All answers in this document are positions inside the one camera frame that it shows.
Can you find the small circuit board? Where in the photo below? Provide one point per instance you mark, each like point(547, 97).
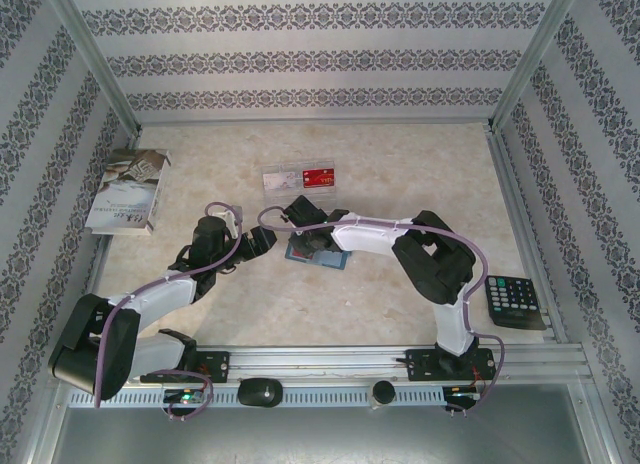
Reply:
point(185, 397)
point(462, 393)

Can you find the black remote control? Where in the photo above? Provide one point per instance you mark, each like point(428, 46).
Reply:
point(512, 301)

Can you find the aluminium frame post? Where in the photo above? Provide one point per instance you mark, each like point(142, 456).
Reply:
point(534, 49)
point(94, 49)

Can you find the aluminium side rail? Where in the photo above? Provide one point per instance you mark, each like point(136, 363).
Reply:
point(517, 209)
point(103, 244)

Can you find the long aluminium frame rail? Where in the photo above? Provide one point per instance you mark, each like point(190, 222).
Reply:
point(320, 359)

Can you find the white paperback book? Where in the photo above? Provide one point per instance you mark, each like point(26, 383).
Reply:
point(130, 184)

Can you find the grey metal panel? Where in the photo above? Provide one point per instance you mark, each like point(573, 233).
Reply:
point(320, 439)

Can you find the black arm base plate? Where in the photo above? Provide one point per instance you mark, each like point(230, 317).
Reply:
point(217, 364)
point(420, 364)

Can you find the clear acrylic card stand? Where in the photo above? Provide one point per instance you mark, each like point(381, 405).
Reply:
point(320, 196)

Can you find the black oval device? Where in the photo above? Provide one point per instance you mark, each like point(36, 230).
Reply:
point(260, 393)

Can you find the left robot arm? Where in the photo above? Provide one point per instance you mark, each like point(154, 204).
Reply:
point(160, 294)

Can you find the black round knob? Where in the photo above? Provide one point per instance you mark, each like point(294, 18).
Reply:
point(383, 391)

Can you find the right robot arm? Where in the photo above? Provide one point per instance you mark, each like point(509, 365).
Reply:
point(370, 234)

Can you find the blue leather card holder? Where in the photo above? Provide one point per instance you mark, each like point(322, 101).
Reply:
point(330, 261)

